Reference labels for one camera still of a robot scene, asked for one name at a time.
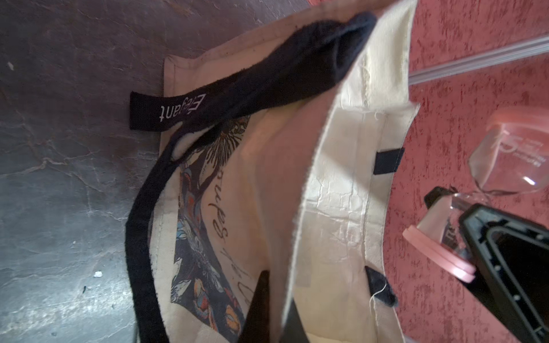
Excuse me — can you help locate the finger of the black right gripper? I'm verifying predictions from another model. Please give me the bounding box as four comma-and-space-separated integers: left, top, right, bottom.
459, 204, 548, 342

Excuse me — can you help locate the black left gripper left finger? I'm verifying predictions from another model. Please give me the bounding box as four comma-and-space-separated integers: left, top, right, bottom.
237, 270, 270, 343

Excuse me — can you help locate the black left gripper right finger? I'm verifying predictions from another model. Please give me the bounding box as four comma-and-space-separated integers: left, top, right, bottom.
280, 300, 310, 343

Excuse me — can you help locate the pink hourglass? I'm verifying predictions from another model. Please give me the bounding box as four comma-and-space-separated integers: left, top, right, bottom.
403, 107, 548, 283

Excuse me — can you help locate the cream canvas tote bag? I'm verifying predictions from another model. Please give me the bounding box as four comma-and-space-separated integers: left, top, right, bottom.
125, 1, 418, 342

